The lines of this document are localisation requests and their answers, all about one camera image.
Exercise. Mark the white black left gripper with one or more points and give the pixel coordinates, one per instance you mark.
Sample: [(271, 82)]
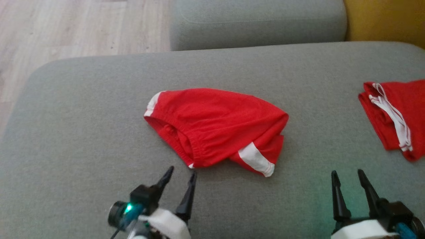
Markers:
[(166, 225)]

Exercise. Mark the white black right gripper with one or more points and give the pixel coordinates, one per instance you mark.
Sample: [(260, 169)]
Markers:
[(365, 230)]

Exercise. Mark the red shorts with white stripes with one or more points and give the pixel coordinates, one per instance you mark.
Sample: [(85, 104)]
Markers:
[(212, 122)]

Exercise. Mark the red basketball jersey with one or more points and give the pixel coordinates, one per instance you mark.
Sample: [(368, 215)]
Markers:
[(411, 109)]

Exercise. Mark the grey fabric sofa seat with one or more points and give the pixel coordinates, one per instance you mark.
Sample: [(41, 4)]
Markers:
[(99, 116)]

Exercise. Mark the large yellow sofa cushion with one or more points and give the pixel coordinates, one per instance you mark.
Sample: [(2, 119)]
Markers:
[(385, 20)]

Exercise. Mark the grey sofa cushion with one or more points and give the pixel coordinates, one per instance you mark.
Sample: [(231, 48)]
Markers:
[(259, 23)]

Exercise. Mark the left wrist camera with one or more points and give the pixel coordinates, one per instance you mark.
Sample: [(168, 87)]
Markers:
[(121, 212)]

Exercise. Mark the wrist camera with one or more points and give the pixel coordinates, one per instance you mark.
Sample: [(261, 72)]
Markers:
[(410, 230), (121, 212)]

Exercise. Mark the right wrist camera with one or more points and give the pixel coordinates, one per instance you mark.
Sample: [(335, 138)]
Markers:
[(410, 230)]

